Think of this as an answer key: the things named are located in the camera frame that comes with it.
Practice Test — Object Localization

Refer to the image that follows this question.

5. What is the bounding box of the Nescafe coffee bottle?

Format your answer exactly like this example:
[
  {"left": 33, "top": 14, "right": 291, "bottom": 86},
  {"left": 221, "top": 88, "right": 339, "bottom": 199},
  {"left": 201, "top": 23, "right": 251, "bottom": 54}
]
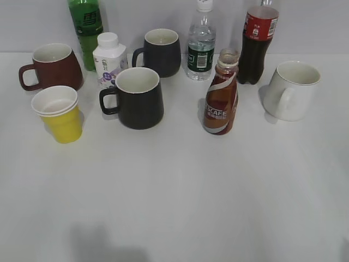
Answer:
[{"left": 203, "top": 48, "right": 239, "bottom": 135}]

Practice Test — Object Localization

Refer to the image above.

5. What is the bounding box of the yellow paper cup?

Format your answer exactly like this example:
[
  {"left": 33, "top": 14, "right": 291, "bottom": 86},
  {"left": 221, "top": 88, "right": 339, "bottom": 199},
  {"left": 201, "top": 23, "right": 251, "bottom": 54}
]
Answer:
[{"left": 31, "top": 85, "right": 82, "bottom": 144}]

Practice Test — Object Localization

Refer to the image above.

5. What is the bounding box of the black mug front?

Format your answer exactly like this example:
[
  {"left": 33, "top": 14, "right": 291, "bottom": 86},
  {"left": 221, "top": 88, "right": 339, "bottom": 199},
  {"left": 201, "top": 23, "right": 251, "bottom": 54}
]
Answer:
[{"left": 99, "top": 67, "right": 164, "bottom": 130}]

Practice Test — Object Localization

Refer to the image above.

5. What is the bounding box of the black mug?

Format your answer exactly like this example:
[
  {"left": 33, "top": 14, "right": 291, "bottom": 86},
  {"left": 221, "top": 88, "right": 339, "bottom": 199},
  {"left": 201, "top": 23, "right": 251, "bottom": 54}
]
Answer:
[
  {"left": 99, "top": 67, "right": 164, "bottom": 130},
  {"left": 132, "top": 28, "right": 182, "bottom": 78}
]

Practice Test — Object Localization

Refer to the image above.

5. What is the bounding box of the black mug rear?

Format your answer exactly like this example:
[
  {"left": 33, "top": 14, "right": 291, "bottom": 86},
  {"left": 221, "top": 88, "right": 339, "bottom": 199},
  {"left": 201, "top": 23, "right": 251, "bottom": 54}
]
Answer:
[{"left": 132, "top": 28, "right": 182, "bottom": 78}]

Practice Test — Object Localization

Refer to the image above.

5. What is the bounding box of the white yogurt drink bottle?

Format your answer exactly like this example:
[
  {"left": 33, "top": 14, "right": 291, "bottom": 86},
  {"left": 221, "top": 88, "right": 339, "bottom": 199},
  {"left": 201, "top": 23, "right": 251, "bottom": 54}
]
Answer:
[{"left": 93, "top": 32, "right": 129, "bottom": 89}]

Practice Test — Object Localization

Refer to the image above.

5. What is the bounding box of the clear water bottle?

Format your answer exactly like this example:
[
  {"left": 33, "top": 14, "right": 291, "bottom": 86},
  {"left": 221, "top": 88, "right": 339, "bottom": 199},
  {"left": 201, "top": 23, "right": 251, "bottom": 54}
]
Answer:
[{"left": 186, "top": 1, "right": 216, "bottom": 81}]

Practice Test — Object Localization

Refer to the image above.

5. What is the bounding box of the white ceramic mug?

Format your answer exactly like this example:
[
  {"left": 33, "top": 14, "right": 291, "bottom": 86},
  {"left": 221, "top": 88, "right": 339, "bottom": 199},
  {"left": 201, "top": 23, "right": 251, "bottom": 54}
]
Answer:
[{"left": 263, "top": 61, "right": 321, "bottom": 122}]

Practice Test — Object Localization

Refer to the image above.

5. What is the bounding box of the dark red ceramic mug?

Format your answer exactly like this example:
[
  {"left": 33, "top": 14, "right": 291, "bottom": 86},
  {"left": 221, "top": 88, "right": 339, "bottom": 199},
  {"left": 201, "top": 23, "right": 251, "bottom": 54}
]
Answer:
[{"left": 19, "top": 43, "right": 83, "bottom": 91}]

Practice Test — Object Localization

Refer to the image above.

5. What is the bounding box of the cola bottle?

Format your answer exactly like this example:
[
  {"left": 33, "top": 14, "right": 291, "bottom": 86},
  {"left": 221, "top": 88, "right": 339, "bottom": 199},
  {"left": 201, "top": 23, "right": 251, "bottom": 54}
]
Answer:
[{"left": 237, "top": 1, "right": 280, "bottom": 85}]

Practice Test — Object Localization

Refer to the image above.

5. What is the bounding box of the green soda bottle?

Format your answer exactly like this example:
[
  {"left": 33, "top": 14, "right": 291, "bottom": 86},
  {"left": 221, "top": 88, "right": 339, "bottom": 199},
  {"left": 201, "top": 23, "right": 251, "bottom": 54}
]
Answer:
[{"left": 68, "top": 0, "right": 104, "bottom": 71}]

